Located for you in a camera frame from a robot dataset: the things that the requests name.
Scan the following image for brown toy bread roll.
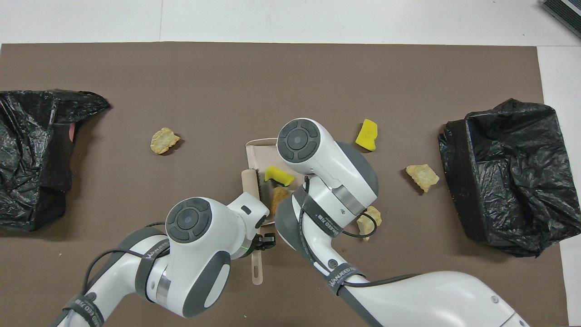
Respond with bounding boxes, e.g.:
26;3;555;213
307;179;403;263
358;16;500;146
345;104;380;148
271;187;291;216

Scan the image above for beige hand brush black bristles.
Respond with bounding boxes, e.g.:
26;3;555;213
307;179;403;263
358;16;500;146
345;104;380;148
240;168;266;286

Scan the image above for notched yellow sponge piece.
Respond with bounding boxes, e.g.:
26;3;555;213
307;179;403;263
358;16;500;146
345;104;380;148
265;166;296;187

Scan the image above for beige plastic dustpan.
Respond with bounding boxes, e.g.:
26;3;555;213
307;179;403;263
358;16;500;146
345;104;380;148
245;138;309;226

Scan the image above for pale toy pastry piece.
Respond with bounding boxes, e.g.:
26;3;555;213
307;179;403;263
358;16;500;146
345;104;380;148
150;127;181;155
356;206;383;242
405;164;440;193

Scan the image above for oblong yellow sponge piece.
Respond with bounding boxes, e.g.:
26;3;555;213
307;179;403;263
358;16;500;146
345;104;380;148
355;119;379;152

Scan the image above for black-bagged bin with pink patch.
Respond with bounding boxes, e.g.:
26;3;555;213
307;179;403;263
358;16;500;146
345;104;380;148
0;89;111;232

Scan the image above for black-bagged trash bin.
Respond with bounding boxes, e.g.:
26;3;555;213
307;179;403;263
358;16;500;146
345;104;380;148
438;98;581;258

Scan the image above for brown paper table mat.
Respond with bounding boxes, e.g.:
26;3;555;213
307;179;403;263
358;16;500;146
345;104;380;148
0;42;570;327

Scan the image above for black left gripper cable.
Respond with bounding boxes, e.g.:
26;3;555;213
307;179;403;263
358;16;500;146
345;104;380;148
83;221;167;297

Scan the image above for black ribbed panel grey frame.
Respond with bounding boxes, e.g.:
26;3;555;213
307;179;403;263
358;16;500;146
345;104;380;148
542;0;581;40

